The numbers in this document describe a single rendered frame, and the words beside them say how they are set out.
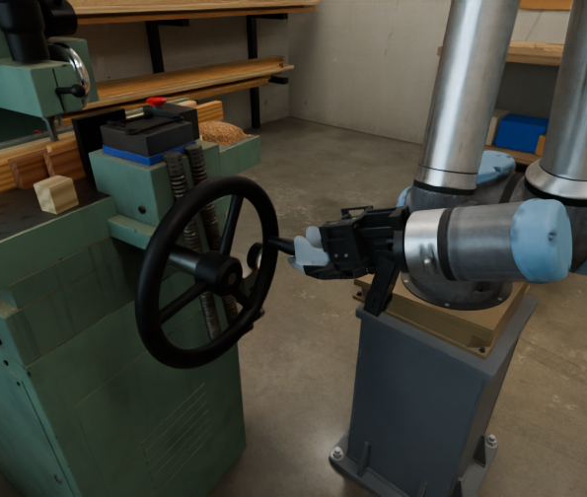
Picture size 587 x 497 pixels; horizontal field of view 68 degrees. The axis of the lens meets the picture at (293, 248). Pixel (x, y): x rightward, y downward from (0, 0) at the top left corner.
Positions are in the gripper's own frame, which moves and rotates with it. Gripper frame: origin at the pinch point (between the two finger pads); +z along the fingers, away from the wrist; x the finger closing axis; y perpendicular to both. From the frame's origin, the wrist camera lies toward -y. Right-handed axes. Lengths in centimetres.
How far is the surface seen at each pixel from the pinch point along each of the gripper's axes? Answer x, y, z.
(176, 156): 10.2, 21.6, 5.9
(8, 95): 15, 37, 32
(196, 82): -181, 51, 190
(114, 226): 15.8, 14.6, 18.0
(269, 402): -27, -65, 53
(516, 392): -75, -88, -10
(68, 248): 22.4, 14.3, 20.1
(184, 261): 12.7, 6.9, 9.7
